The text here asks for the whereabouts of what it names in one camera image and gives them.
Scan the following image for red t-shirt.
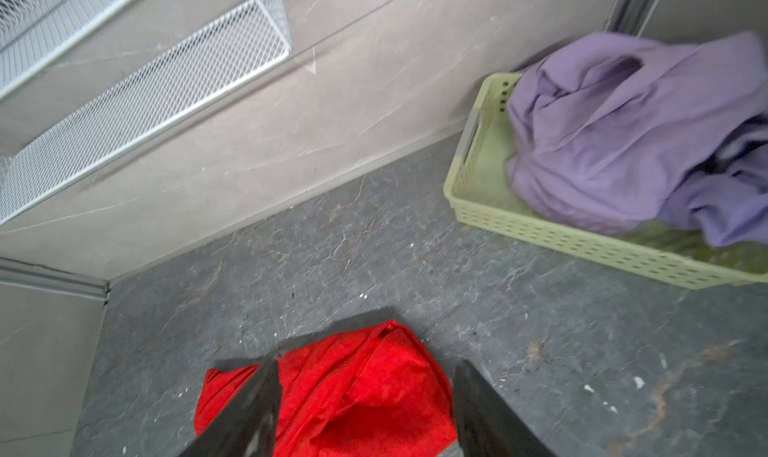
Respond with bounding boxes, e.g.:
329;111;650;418
193;320;459;457

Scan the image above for green plastic basket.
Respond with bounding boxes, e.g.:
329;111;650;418
443;73;767;290

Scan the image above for purple t-shirt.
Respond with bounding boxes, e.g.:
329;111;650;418
507;32;767;247

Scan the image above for white wire mesh basket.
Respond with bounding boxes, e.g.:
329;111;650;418
1;0;292;222

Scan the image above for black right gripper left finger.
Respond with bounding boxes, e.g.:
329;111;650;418
179;359;282;457

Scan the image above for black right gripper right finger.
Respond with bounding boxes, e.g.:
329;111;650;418
453;360;555;457

